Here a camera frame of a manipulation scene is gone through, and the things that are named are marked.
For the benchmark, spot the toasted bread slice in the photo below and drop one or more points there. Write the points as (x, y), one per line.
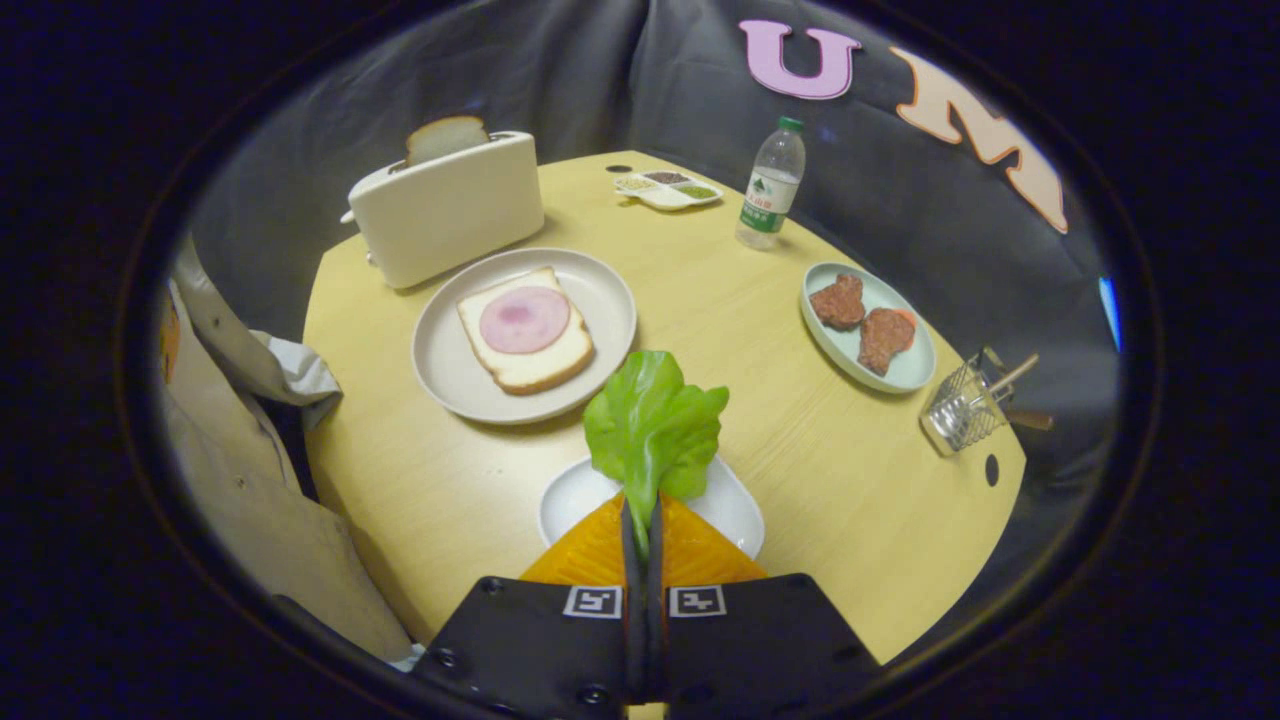
(445, 138)

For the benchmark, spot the white plate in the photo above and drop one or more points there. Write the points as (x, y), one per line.
(575, 500)

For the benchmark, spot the clear water bottle green cap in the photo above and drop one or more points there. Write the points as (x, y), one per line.
(770, 190)

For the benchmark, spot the white toaster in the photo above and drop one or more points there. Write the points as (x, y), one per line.
(450, 215)

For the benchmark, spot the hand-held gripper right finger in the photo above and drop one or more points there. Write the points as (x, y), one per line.
(760, 650)

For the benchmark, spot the teal oval plate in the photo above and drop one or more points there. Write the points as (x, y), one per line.
(905, 372)

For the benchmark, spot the brown meat piece orange edge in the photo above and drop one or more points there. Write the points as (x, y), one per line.
(883, 342)

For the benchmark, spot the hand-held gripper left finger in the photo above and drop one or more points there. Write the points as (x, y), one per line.
(540, 650)

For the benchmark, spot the white divided seasoning tray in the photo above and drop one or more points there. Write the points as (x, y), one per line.
(665, 198)

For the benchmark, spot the white bread slice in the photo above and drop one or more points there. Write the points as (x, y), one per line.
(525, 370)

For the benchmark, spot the grey round plate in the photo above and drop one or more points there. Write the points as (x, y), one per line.
(450, 370)

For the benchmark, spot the green lettuce leaf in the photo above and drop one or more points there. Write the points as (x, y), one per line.
(650, 420)

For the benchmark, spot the person's beige jacket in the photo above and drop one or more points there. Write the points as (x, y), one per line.
(230, 470)

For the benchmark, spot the pink ham slice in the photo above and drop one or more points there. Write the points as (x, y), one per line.
(525, 320)

